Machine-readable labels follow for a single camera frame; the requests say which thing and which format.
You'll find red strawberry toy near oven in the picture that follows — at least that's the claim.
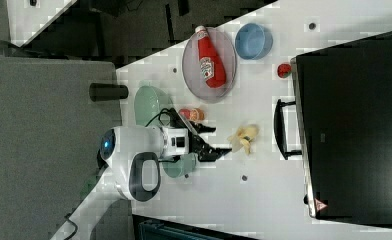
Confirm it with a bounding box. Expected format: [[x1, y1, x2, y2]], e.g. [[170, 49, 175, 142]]
[[277, 63, 291, 78]]

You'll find yellow peeled banana toy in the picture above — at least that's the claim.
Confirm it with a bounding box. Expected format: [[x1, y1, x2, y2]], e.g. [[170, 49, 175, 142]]
[[227, 124, 259, 155]]

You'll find dark cylindrical cup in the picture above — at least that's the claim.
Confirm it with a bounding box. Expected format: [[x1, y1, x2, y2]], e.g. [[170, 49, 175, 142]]
[[89, 83, 129, 102]]

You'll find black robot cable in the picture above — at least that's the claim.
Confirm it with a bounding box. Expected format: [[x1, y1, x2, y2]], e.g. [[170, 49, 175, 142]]
[[145, 107, 192, 129]]

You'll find orange slice toy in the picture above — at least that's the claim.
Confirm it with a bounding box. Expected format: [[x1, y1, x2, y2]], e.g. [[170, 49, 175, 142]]
[[190, 108, 205, 122]]

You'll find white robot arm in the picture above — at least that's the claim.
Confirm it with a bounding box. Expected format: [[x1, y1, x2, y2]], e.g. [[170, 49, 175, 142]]
[[99, 125, 231, 202]]

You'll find blue round bowl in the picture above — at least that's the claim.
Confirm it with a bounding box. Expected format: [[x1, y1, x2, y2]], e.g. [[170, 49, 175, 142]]
[[235, 23, 273, 60]]

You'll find red ketchup bottle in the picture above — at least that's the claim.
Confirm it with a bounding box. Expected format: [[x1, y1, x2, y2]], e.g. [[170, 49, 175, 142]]
[[195, 26, 226, 88]]

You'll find grey round plate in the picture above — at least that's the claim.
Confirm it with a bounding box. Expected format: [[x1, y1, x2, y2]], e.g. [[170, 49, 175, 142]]
[[182, 27, 237, 103]]

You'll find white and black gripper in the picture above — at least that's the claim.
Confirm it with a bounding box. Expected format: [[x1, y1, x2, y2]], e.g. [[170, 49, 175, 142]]
[[161, 122, 232, 162]]

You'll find black and silver toaster oven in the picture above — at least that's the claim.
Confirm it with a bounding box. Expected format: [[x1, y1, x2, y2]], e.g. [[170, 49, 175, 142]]
[[274, 31, 392, 228]]

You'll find blue metal frame rail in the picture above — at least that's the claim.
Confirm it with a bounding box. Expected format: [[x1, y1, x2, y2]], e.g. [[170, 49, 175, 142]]
[[132, 214, 255, 240]]

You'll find green perforated colander basket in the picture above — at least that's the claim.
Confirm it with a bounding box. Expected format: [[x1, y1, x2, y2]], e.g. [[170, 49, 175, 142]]
[[134, 86, 173, 126]]

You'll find green cup with handle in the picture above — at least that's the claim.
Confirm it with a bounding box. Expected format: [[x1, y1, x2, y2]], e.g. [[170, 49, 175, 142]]
[[160, 153, 197, 178]]

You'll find red strawberry toy near colander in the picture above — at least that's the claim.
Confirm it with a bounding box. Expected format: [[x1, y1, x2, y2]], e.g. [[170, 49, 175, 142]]
[[179, 108, 192, 120]]

